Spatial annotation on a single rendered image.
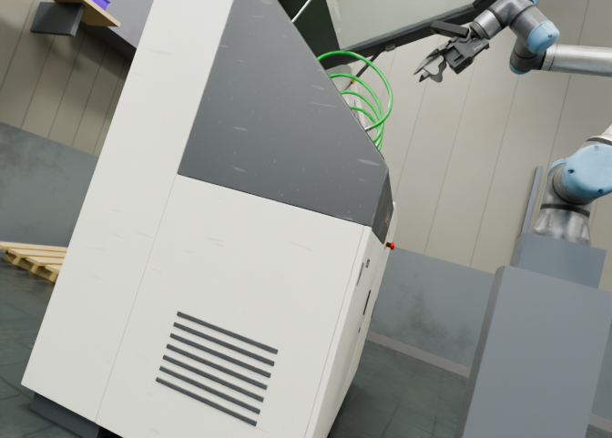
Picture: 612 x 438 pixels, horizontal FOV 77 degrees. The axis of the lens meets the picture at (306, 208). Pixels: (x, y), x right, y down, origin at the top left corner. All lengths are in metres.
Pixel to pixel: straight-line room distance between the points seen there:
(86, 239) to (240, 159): 0.54
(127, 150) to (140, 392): 0.69
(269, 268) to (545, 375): 0.72
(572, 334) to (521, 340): 0.11
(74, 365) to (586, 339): 1.34
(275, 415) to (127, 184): 0.76
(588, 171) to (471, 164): 2.82
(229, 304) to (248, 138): 0.45
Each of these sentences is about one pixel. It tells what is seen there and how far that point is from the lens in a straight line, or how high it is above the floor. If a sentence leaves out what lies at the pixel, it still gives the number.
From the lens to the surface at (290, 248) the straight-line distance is 1.00.
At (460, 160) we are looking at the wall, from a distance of 3.90.
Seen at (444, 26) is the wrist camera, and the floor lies 1.44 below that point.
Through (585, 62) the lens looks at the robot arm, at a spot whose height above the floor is 1.42.
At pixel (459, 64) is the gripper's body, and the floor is 1.33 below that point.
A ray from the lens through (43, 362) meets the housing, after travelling 1.43.
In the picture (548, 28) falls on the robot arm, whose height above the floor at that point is 1.42.
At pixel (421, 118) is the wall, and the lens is 4.07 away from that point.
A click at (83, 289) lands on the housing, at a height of 0.39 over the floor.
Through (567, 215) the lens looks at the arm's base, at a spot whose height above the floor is 0.97.
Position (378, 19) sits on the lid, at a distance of 1.77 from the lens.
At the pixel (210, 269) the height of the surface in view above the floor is 0.56.
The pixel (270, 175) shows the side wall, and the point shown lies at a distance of 1.05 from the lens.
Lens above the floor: 0.71
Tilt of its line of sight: 5 degrees up
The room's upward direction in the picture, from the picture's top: 17 degrees clockwise
